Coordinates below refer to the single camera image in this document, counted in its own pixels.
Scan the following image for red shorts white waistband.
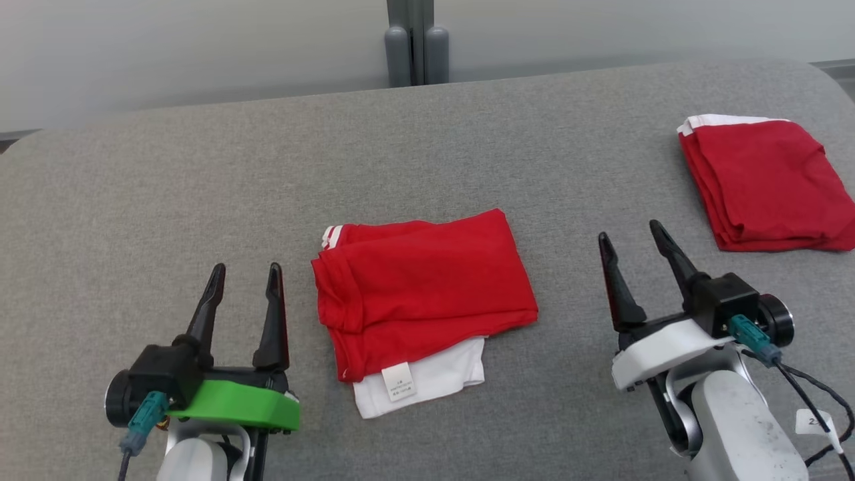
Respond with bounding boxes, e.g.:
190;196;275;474
676;113;855;254

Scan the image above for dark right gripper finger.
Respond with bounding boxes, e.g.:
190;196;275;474
649;219;701;313
597;231;648;333

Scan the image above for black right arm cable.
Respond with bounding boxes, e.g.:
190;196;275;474
727;313;855;481

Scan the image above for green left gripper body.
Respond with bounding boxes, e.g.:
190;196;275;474
166;363;302;434

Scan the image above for white cable label tag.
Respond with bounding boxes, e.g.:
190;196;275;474
794;408;836;439

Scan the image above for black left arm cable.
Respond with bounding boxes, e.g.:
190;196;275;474
116;391;170;481

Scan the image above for grey double post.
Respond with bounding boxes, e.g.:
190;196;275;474
383;0;450;88

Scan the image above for red Bulls jersey white sleeves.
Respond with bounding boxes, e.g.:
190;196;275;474
310;208;540;420

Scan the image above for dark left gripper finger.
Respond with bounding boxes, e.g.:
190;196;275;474
251;262;291;373
183;263;227;367

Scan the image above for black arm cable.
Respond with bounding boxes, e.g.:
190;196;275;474
116;391;170;481
727;313;855;481

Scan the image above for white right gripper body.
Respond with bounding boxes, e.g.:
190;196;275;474
611;313;737;392

